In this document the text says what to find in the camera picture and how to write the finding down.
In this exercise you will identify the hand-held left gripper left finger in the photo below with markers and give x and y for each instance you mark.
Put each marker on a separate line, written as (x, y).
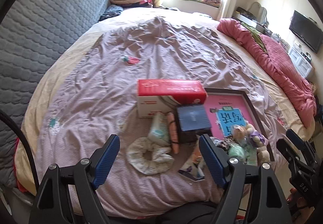
(107, 161)

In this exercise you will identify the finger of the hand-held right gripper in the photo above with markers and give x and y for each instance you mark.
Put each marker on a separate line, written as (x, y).
(296, 138)
(285, 149)

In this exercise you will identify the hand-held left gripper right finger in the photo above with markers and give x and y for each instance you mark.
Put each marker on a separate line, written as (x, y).
(212, 161)

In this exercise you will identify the cream plush bunny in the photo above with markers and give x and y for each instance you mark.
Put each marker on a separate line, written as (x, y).
(264, 154)

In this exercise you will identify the mint green soft item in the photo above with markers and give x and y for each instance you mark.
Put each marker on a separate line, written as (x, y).
(235, 152)

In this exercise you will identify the bagged plush toy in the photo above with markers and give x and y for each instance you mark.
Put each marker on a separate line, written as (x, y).
(239, 131)

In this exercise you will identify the grey shallow box tray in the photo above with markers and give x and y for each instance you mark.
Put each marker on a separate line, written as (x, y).
(227, 90)

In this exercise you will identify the person's right hand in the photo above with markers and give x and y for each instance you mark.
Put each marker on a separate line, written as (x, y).
(292, 191)

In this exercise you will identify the orange packet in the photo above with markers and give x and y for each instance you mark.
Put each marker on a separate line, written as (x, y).
(195, 155)

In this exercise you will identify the leopard print scrunchie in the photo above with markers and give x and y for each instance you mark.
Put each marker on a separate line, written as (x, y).
(224, 143)

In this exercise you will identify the purple and white snack wrapper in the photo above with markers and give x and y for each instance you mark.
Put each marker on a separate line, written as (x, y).
(190, 171)

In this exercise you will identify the white floral scrunchie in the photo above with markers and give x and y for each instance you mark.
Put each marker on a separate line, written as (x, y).
(137, 161)

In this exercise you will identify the green tissue pack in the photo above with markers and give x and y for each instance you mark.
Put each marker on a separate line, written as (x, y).
(249, 155)

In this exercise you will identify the dark navy box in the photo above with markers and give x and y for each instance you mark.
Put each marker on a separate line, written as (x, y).
(191, 118)

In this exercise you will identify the orange striped cloth roll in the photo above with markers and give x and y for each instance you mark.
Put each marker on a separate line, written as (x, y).
(172, 128)

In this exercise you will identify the pink and blue book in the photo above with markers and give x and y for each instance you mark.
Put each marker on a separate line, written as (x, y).
(222, 105)

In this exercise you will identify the white tissue pack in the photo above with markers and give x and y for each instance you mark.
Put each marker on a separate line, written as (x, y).
(159, 130)

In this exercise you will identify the white cabinet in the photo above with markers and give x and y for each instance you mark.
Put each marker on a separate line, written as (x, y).
(300, 61)

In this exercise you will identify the pink blanket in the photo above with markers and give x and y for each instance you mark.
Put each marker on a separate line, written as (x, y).
(277, 62)

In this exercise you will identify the red and white carton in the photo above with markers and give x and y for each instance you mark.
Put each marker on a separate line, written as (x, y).
(171, 87)

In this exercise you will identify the black flat television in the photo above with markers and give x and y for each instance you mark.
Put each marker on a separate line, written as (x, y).
(305, 30)

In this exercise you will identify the beige bed sheet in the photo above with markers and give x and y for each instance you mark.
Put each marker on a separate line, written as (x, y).
(63, 62)

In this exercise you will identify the olive green cloth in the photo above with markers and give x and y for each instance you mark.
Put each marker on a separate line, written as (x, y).
(254, 34)

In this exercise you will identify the lilac bed cover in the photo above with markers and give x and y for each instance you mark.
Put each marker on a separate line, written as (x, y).
(151, 49)

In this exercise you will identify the white framed mirror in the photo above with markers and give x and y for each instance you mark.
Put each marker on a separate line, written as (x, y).
(258, 12)

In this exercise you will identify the black patterned box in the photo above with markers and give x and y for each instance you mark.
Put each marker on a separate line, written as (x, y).
(243, 13)

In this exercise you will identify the grey quilted headboard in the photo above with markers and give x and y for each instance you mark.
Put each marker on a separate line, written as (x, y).
(50, 24)

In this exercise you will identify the navy patterned cloth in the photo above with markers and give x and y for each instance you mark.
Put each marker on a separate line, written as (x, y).
(111, 12)

